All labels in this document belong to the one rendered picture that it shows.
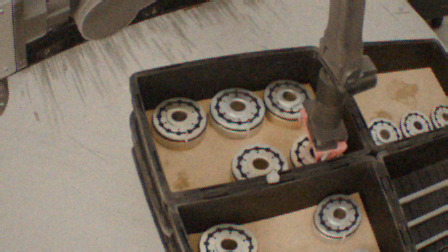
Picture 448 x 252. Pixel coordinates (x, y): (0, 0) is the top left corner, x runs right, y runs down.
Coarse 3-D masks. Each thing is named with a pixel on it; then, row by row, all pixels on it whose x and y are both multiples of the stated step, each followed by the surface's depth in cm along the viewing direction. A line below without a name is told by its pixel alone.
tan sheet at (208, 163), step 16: (208, 112) 145; (208, 128) 143; (272, 128) 144; (288, 128) 144; (304, 128) 145; (160, 144) 139; (208, 144) 140; (224, 144) 141; (240, 144) 141; (272, 144) 142; (288, 144) 142; (160, 160) 137; (176, 160) 137; (192, 160) 138; (208, 160) 138; (224, 160) 138; (176, 176) 135; (192, 176) 135; (208, 176) 135; (224, 176) 136
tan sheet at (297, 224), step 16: (256, 224) 129; (272, 224) 129; (288, 224) 129; (304, 224) 129; (368, 224) 130; (192, 240) 125; (272, 240) 127; (288, 240) 127; (304, 240) 127; (352, 240) 127; (368, 240) 127
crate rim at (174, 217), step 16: (352, 160) 127; (368, 160) 128; (304, 176) 124; (320, 176) 125; (224, 192) 121; (240, 192) 121; (256, 192) 122; (384, 192) 123; (176, 208) 118; (176, 224) 116; (400, 224) 117; (400, 240) 115
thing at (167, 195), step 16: (288, 48) 145; (304, 48) 146; (176, 64) 139; (192, 64) 140; (208, 64) 140; (144, 112) 131; (352, 112) 135; (144, 128) 128; (144, 144) 129; (368, 144) 130; (336, 160) 127; (160, 176) 122; (288, 176) 124; (160, 192) 122; (176, 192) 120; (192, 192) 120; (208, 192) 121
